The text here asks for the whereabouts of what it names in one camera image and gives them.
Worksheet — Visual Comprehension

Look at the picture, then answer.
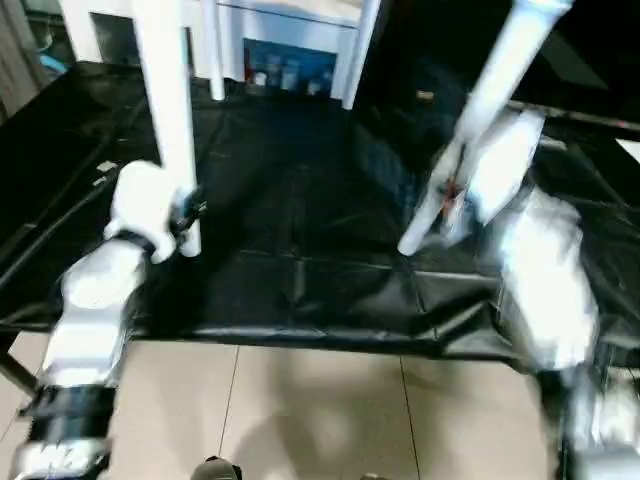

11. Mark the grey robot waist part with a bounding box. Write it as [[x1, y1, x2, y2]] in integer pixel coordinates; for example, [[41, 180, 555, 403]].
[[191, 454, 245, 480]]

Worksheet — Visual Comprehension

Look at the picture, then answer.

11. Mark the grey metal rod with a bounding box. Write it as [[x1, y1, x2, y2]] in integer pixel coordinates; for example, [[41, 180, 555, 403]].
[[506, 98, 640, 132]]

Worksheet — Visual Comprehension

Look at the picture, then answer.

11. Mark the pale blue small box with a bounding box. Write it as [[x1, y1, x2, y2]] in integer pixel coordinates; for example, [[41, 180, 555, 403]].
[[38, 51, 70, 75]]

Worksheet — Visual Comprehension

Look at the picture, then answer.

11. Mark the black folding table frame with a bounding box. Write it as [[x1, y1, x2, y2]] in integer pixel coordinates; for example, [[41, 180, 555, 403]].
[[0, 338, 40, 402]]

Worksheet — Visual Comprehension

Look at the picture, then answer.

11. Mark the black backdrop cloth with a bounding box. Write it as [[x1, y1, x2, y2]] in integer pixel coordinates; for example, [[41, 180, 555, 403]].
[[363, 0, 640, 112]]

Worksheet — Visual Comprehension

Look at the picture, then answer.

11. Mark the grey curtain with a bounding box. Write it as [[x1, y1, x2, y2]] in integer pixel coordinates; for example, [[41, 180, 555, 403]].
[[0, 0, 52, 117]]

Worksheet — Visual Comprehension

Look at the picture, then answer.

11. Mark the white flat panel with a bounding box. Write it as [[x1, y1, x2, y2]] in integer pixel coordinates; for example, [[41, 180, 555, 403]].
[[614, 138, 640, 167]]

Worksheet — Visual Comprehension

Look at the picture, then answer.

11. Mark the white glass-door cabinet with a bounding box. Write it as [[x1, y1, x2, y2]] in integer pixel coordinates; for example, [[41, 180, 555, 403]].
[[56, 0, 367, 100]]

